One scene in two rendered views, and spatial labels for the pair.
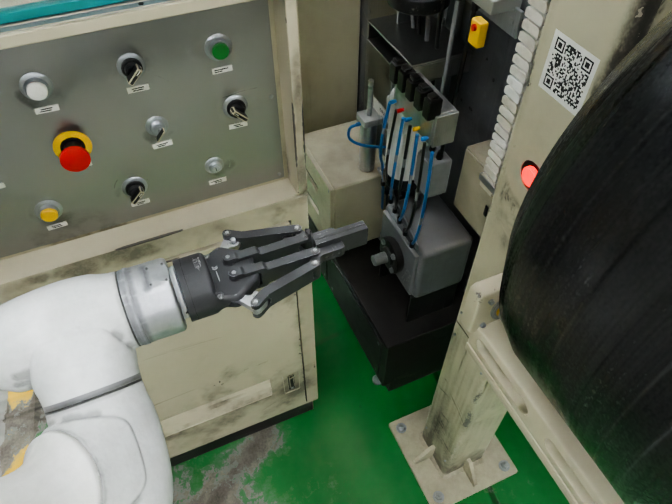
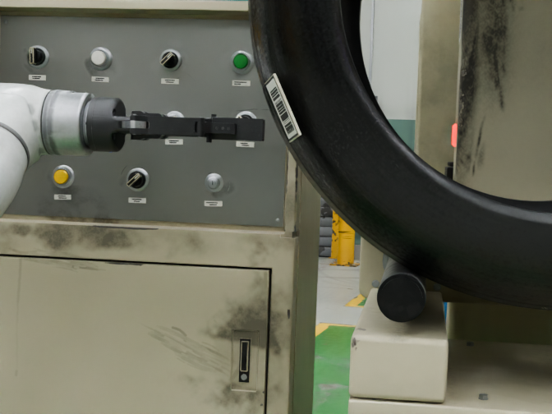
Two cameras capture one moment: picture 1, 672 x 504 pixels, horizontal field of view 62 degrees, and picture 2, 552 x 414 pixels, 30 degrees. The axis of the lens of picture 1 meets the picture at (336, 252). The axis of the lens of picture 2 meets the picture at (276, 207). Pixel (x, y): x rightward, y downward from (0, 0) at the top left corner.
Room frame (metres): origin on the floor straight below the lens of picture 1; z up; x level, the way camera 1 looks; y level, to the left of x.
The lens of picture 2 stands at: (-0.69, -0.78, 1.03)
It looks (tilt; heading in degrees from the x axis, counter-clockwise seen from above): 3 degrees down; 32
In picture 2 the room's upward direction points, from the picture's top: 2 degrees clockwise
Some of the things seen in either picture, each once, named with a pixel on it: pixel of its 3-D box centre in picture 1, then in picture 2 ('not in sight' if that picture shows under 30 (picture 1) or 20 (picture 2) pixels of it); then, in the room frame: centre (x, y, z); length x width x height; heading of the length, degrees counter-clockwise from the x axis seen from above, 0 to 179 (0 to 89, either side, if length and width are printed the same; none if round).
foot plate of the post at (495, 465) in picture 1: (452, 445); not in sight; (0.61, -0.33, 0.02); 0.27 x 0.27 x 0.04; 24
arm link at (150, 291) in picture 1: (156, 299); (74, 123); (0.37, 0.21, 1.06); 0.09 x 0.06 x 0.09; 23
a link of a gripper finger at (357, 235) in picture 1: (341, 242); (237, 129); (0.46, -0.01, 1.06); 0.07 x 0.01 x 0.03; 113
